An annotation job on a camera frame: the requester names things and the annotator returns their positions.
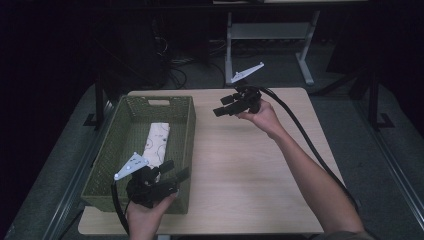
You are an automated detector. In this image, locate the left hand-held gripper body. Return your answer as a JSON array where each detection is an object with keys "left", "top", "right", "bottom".
[{"left": 113, "top": 152, "right": 180, "bottom": 210}]

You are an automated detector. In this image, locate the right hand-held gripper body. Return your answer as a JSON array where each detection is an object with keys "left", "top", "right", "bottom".
[{"left": 230, "top": 61, "right": 265, "bottom": 115}]

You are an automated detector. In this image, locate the white printed cloth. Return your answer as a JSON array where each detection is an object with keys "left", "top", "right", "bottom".
[{"left": 141, "top": 122, "right": 171, "bottom": 172}]

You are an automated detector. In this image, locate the green woven basket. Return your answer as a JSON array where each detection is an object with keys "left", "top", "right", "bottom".
[{"left": 80, "top": 95, "right": 197, "bottom": 215}]

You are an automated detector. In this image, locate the person's right hand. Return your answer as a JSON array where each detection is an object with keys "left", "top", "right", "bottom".
[{"left": 235, "top": 98, "right": 285, "bottom": 139}]

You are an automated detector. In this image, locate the person's left hand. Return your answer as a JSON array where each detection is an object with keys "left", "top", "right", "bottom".
[{"left": 125, "top": 191, "right": 180, "bottom": 234}]

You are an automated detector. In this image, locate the black metal stand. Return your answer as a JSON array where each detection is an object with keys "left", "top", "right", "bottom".
[
  {"left": 83, "top": 70, "right": 112, "bottom": 131},
  {"left": 365, "top": 69, "right": 396, "bottom": 132}
]

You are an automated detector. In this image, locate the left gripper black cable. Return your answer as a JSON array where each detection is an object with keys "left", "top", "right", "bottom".
[{"left": 110, "top": 180, "right": 132, "bottom": 236}]

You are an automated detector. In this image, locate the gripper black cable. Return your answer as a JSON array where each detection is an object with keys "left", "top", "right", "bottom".
[
  {"left": 110, "top": 180, "right": 132, "bottom": 236},
  {"left": 257, "top": 85, "right": 362, "bottom": 215}
]

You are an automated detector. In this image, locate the tangle of floor cables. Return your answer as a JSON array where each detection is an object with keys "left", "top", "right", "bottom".
[{"left": 153, "top": 35, "right": 228, "bottom": 90}]

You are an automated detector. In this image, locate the white metal desk frame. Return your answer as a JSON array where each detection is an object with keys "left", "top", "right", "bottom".
[{"left": 224, "top": 9, "right": 322, "bottom": 87}]

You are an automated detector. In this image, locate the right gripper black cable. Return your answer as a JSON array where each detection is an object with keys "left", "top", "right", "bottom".
[{"left": 257, "top": 85, "right": 362, "bottom": 215}]

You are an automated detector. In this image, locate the aluminium floor rail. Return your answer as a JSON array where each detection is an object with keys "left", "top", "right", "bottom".
[
  {"left": 353, "top": 99, "right": 424, "bottom": 232},
  {"left": 41, "top": 99, "right": 118, "bottom": 240}
]

